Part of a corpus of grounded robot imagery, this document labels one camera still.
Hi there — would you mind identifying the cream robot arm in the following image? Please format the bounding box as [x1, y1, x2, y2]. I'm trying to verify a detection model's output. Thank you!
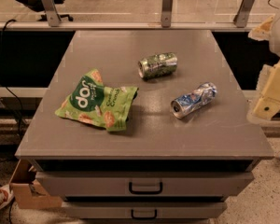
[247, 8, 280, 123]

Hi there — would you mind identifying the crushed blue soda can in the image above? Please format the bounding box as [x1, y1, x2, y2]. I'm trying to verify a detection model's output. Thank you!
[171, 82, 217, 119]

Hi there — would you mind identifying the crushed green soda can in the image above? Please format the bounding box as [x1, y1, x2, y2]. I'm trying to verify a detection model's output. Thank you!
[138, 52, 177, 80]

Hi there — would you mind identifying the green snack bag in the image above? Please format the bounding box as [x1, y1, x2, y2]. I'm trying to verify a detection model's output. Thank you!
[55, 69, 138, 132]

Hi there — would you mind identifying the grey cabinet top drawer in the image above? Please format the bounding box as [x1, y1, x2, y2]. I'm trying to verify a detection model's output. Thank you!
[36, 171, 254, 197]

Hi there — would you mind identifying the grey cabinet drawer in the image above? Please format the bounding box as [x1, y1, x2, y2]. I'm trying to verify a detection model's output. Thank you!
[36, 171, 254, 197]
[62, 202, 227, 219]

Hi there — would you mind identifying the grey cabinet lower drawer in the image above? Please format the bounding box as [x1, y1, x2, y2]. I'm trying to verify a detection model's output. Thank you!
[62, 202, 227, 219]

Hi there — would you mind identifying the brown cardboard box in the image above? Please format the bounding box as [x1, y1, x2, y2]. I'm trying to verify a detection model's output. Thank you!
[9, 160, 63, 209]

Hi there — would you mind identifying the white red snack wrapper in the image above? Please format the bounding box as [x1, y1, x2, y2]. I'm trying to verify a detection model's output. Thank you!
[0, 185, 14, 210]

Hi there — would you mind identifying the black top drawer handle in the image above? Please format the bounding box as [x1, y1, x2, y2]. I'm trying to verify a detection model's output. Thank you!
[128, 182, 163, 195]

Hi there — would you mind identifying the black drawer handle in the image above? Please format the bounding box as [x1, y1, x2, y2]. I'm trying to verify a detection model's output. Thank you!
[128, 182, 163, 195]
[131, 209, 158, 220]

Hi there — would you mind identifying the black lower drawer handle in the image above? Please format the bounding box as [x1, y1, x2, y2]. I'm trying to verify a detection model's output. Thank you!
[131, 209, 158, 220]

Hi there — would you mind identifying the middle metal railing bracket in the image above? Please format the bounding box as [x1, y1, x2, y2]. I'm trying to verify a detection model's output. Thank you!
[161, 0, 173, 28]

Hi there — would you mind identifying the metal railing bracket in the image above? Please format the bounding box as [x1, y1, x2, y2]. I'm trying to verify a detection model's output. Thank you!
[233, 0, 255, 28]
[41, 0, 61, 27]
[161, 0, 173, 28]

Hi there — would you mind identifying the right metal railing bracket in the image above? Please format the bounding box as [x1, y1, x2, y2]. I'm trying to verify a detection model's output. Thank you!
[233, 0, 255, 28]

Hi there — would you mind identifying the left metal railing bracket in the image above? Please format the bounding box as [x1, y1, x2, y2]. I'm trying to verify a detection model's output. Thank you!
[41, 0, 61, 27]

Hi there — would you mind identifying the black cable at left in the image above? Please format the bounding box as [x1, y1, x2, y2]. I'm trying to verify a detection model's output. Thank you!
[0, 18, 28, 142]

